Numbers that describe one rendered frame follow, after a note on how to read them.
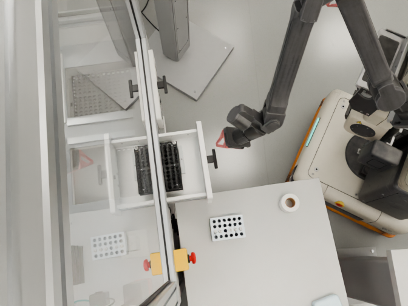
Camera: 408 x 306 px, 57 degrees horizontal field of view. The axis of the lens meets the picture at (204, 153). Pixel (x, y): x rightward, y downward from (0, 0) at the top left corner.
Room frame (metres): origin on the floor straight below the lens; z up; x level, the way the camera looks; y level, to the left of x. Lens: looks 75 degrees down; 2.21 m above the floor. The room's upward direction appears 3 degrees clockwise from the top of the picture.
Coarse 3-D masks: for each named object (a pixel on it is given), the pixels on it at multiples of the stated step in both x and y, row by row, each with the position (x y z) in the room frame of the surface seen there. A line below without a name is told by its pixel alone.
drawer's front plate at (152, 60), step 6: (150, 54) 0.73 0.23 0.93; (150, 60) 0.70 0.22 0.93; (150, 66) 0.68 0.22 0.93; (156, 72) 0.69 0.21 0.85; (156, 78) 0.64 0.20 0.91; (156, 84) 0.60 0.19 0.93; (156, 90) 0.58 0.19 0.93; (156, 96) 0.56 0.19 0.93; (156, 102) 0.53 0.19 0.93; (156, 108) 0.51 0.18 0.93; (156, 114) 0.48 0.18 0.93; (162, 120) 0.49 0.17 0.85; (162, 126) 0.47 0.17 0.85
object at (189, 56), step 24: (168, 0) 1.19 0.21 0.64; (168, 24) 1.20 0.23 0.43; (192, 24) 1.47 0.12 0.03; (168, 48) 1.21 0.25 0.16; (192, 48) 1.29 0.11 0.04; (216, 48) 1.30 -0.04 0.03; (168, 72) 1.11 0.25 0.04; (192, 72) 1.12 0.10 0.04; (216, 72) 1.14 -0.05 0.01; (192, 96) 0.96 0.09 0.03
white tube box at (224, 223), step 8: (232, 216) 0.14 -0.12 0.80; (240, 216) 0.15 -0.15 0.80; (216, 224) 0.11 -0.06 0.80; (224, 224) 0.12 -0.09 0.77; (232, 224) 0.11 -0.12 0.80; (240, 224) 0.12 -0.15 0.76; (224, 232) 0.08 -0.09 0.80; (232, 232) 0.09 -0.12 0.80; (240, 232) 0.09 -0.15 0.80; (216, 240) 0.05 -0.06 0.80
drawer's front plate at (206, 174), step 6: (198, 126) 0.45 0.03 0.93; (198, 132) 0.42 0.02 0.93; (198, 138) 0.41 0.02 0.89; (204, 144) 0.38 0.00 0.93; (204, 150) 0.36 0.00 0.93; (204, 156) 0.34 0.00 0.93; (204, 162) 0.31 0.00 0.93; (204, 168) 0.29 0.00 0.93; (204, 174) 0.27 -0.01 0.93; (204, 180) 0.26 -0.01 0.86; (210, 186) 0.23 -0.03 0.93; (210, 192) 0.21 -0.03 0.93; (210, 198) 0.19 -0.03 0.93
